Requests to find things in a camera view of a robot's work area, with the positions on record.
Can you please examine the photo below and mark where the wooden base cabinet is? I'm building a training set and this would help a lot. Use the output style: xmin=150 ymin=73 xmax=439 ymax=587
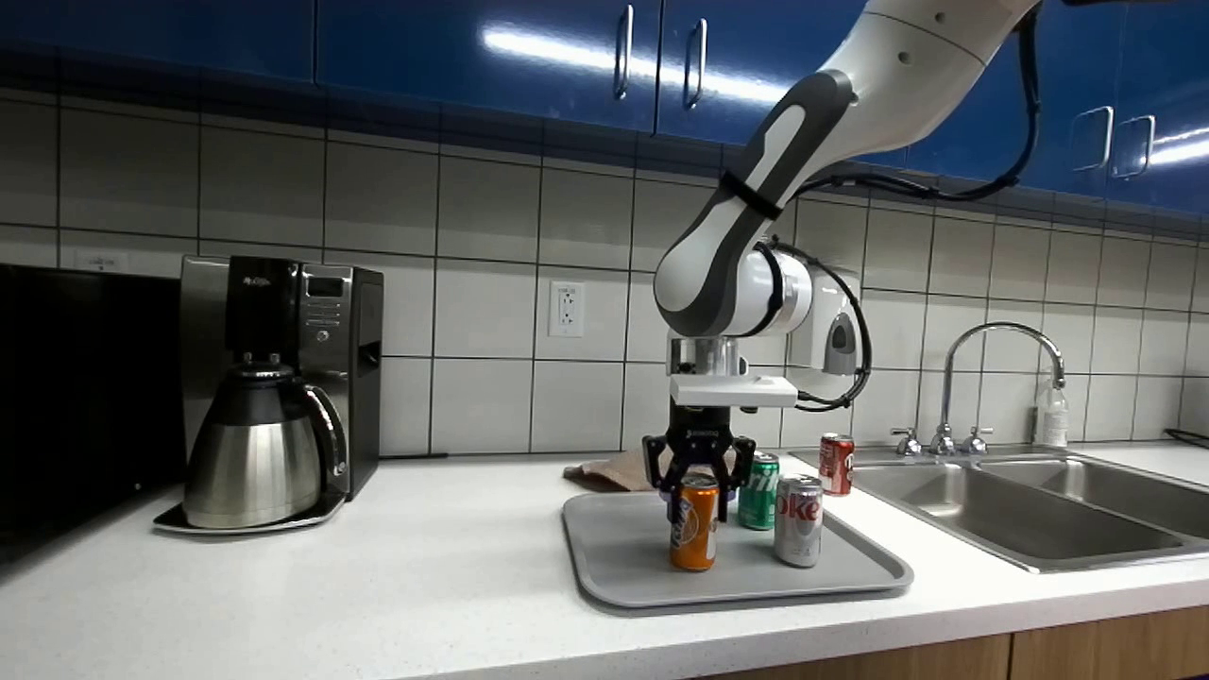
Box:
xmin=701 ymin=605 xmax=1209 ymax=680

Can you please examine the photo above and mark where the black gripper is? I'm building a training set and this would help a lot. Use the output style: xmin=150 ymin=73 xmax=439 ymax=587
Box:
xmin=638 ymin=403 xmax=759 ymax=520

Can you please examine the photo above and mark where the black microwave oven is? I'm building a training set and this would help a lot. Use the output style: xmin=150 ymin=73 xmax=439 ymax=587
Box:
xmin=0 ymin=262 xmax=185 ymax=563

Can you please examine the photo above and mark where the red soda can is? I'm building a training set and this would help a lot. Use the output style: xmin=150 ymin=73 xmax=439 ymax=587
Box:
xmin=817 ymin=429 xmax=863 ymax=497

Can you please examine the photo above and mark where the white wall outlet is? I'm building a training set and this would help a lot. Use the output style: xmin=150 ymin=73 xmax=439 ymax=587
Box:
xmin=549 ymin=277 xmax=588 ymax=339

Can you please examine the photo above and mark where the wooden cutting board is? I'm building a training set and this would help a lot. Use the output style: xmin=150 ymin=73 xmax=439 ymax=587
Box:
xmin=558 ymin=450 xmax=659 ymax=495

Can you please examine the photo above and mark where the steel coffee carafe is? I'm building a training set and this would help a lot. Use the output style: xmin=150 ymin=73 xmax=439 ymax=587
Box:
xmin=181 ymin=365 xmax=351 ymax=528

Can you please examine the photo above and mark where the silver soda can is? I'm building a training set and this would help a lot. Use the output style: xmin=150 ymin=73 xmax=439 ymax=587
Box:
xmin=771 ymin=472 xmax=826 ymax=569

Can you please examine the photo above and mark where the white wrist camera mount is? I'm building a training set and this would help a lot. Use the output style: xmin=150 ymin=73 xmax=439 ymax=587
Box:
xmin=665 ymin=370 xmax=801 ymax=413

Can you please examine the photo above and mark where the translucent soap bottle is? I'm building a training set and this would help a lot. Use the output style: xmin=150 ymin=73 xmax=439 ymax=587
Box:
xmin=1031 ymin=373 xmax=1074 ymax=450

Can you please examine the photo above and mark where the chrome gooseneck faucet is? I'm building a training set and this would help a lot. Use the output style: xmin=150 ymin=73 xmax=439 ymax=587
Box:
xmin=934 ymin=319 xmax=1070 ymax=458

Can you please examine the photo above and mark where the grey plastic tray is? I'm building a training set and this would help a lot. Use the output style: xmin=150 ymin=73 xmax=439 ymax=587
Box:
xmin=558 ymin=489 xmax=918 ymax=615

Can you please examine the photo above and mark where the black coffee maker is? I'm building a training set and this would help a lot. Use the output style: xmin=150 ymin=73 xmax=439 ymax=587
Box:
xmin=150 ymin=254 xmax=384 ymax=542

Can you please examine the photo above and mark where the stainless steel double sink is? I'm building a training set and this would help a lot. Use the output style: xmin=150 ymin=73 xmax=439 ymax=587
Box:
xmin=854 ymin=450 xmax=1209 ymax=579

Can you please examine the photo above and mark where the orange soda can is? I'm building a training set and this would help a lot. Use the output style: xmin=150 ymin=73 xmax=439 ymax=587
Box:
xmin=670 ymin=465 xmax=721 ymax=579

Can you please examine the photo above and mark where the green soda can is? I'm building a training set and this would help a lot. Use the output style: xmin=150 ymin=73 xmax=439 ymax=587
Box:
xmin=732 ymin=450 xmax=786 ymax=533

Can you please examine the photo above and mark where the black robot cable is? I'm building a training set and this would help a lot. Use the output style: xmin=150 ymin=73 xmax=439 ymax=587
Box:
xmin=753 ymin=4 xmax=1046 ymax=417

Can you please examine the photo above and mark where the blue cabinet door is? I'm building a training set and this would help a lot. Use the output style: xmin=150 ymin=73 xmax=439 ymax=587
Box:
xmin=865 ymin=0 xmax=1126 ymax=218
xmin=313 ymin=0 xmax=662 ymax=145
xmin=1118 ymin=0 xmax=1209 ymax=224
xmin=653 ymin=0 xmax=871 ymax=175
xmin=0 ymin=0 xmax=317 ymax=98

